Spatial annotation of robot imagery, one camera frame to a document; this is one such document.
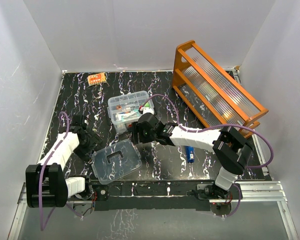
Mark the clear first aid box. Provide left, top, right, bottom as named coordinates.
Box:
left=107, top=98, right=146, bottom=134

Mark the clear tray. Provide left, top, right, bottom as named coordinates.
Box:
left=107, top=90, right=150, bottom=124

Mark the clear box lid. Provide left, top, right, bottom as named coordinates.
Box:
left=91, top=139, right=142, bottom=185

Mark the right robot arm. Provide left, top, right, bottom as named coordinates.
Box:
left=131, top=113, right=254, bottom=199

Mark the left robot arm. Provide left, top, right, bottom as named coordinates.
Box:
left=25, top=115, right=102, bottom=208

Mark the blue thermometer case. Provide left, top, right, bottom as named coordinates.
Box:
left=185, top=146, right=195, bottom=164

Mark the orange pill blister pack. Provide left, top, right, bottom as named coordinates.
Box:
left=87, top=72, right=107, bottom=86

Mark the orange wooden shelf rack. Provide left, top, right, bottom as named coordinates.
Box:
left=172, top=40, right=268, bottom=130

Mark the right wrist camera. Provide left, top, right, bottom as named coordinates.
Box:
left=138, top=106, right=155, bottom=115

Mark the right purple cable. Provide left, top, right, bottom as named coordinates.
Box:
left=139, top=94, right=275, bottom=218

